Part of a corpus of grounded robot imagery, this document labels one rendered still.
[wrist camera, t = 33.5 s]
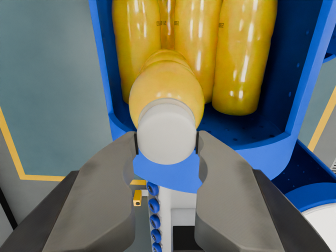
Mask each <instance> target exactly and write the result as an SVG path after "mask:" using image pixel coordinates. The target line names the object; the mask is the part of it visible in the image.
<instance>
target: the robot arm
mask: <svg viewBox="0 0 336 252"><path fill-rule="evenodd" d="M195 154H196V155H198V157H199V171H198V177H199V179H200V180H201V182H202V185H201V186H200V187H199V188H198V190H197V193H196V209H195V227H194V239H195V242H196V243H197V245H198V246H199V247H201V248H202V249H203V250H204V251H205V252H332V251H331V249H330V248H329V246H328V245H327V244H326V242H325V241H324V239H323V238H322V237H321V235H320V234H319V233H318V232H317V230H316V229H315V228H314V227H313V225H312V224H311V223H310V222H309V221H308V220H307V219H306V218H305V216H304V215H303V214H302V213H301V212H300V211H299V210H298V209H297V208H296V207H295V206H294V205H293V204H292V203H291V202H290V200H289V199H288V198H287V197H286V196H285V195H284V194H283V193H282V192H281V191H280V190H279V189H278V188H277V187H276V186H275V185H274V183H273V182H272V181H271V180H270V179H269V178H268V177H267V176H266V175H265V174H264V173H263V172H262V171H261V170H260V169H254V168H253V167H252V166H251V165H250V164H249V163H248V162H247V161H246V160H245V159H244V158H243V157H242V156H241V155H240V154H238V153H237V152H236V151H235V150H233V149H232V148H230V147H229V146H228V145H226V144H225V143H223V142H222V141H220V140H219V139H217V138H216V137H214V136H213V135H211V134H210V133H208V132H207V131H205V130H200V131H196V148H195ZM136 155H139V147H138V141H137V132H135V131H128V132H126V133H125V134H123V135H122V136H120V137H119V138H117V139H116V140H114V141H113V142H111V143H110V144H108V145H107V146H105V147H104V148H102V149H101V150H100V151H98V152H97V153H96V154H94V155H93V156H92V157H91V158H90V159H89V160H88V161H87V162H86V163H85V164H84V165H83V166H82V167H81V168H80V169H79V170H73V171H71V172H70V173H69V174H68V175H67V176H66V177H65V178H64V179H63V180H62V181H61V182H60V183H59V184H58V185H57V186H56V187H55V188H54V189H53V190H52V191H51V192H50V193H49V194H48V195H47V196H46V197H45V198H44V199H43V200H42V201H41V202H40V203H39V204H38V205H37V206H36V207H35V208H34V209H33V210H32V211H31V212H30V213H29V214H28V215H27V216H26V218H25V219H24V220H23V221H22V222H21V223H20V224H19V225H18V226H17V227H16V228H15V230H14V231H13V232H12V233H11V234H10V235H9V237H8V238H7V239H6V240H5V242H4V243H3V244H2V246H1V247H0V252H123V251H125V250H126V249H127V248H128V247H130V246H131V245H132V244H133V242H134V240H135V234H136V217H135V209H134V202H133V195H132V190H131V189H130V188H129V185H130V183H131V182H132V180H133V179H134V177H135V174H134V166H133V160H134V158H135V157H136Z"/></svg>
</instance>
